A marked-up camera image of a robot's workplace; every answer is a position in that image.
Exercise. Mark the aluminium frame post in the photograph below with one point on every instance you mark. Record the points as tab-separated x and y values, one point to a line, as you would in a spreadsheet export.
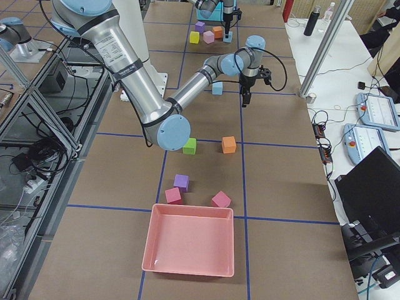
325	45

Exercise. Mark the orange foam block near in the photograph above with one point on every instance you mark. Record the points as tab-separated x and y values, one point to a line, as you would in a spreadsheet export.
229	144

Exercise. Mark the purple foam block far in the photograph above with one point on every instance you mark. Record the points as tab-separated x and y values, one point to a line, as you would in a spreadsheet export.
200	27

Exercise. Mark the black power strip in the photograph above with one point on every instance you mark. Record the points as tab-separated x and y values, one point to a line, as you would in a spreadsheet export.
323	143

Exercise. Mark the orange foam block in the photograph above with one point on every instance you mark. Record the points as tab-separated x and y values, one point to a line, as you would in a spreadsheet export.
229	144
218	32

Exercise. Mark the purple foam block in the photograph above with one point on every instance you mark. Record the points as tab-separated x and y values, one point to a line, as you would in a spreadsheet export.
181	182
200	27

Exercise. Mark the aluminium frame cabinet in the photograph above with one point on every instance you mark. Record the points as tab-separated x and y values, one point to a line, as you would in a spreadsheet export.
45	134

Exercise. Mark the black water bottle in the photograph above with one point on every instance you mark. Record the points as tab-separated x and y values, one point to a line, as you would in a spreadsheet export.
311	22

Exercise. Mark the light blue plastic bin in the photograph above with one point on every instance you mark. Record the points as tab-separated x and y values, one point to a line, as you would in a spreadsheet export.
216	16

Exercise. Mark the white power strip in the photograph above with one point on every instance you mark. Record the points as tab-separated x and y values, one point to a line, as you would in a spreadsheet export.
33	184

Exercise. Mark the purple foam block near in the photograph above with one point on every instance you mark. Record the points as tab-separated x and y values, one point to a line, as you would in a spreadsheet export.
181	182

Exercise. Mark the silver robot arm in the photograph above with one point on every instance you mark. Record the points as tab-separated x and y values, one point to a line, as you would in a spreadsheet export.
161	119
207	7

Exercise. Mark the teach pendant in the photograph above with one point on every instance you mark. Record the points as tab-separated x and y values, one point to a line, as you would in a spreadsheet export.
360	140
377	110

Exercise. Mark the black monitor stand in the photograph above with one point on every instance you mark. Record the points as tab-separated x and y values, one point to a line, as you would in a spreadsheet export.
364	247

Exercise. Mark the teach pendant upper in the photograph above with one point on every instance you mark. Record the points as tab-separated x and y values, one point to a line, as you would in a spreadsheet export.
377	110

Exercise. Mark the pink foam block far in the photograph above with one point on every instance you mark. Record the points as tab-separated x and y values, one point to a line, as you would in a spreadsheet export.
208	37

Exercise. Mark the orange foam block far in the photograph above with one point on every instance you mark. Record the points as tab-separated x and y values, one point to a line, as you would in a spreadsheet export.
218	32

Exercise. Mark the grey electrical box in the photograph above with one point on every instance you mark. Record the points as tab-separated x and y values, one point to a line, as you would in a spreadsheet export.
55	82

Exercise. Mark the black laptop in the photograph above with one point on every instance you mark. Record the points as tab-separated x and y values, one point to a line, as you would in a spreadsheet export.
370	191

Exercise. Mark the red foam block right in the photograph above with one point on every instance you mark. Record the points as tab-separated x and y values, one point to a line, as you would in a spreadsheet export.
221	200

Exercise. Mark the clear plastic bottle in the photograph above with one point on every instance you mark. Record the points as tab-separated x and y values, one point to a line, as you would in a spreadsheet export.
328	13

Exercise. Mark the green foam block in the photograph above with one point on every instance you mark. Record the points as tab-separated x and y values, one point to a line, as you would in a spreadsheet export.
190	147

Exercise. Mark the red foam block left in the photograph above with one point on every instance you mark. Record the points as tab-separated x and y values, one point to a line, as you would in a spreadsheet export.
173	196

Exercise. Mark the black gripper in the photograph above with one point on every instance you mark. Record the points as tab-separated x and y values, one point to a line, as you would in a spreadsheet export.
228	16
248	82

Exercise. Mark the yellow foam block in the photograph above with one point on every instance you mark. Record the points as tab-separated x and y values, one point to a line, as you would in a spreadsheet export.
194	37

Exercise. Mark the teach pendant lower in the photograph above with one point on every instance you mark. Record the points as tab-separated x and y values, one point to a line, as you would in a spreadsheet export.
360	140

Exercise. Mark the red foam block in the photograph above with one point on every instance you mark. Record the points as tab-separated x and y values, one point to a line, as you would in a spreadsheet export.
173	196
221	200

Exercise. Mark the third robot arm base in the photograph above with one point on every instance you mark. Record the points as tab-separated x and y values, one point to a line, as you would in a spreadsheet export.
16	40

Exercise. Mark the pink plastic tray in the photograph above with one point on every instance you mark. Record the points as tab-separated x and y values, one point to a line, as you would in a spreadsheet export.
193	240

